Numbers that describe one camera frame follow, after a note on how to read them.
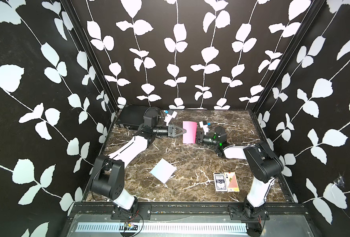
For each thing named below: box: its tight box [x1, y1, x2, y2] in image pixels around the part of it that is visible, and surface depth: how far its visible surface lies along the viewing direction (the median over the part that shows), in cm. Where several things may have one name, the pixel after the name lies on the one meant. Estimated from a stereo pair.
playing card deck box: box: [213, 172, 228, 193], surface depth 84 cm
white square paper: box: [149, 158, 177, 184], surface depth 91 cm
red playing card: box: [223, 171, 240, 193], surface depth 85 cm
